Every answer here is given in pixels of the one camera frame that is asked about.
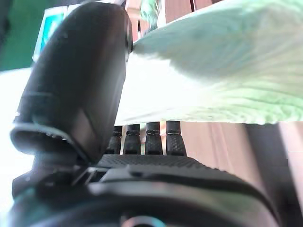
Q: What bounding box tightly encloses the napa cabbage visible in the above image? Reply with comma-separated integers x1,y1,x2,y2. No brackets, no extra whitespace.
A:
115,0,303,126

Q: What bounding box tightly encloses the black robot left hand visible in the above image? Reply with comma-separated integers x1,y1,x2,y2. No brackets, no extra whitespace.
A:
7,1,287,227

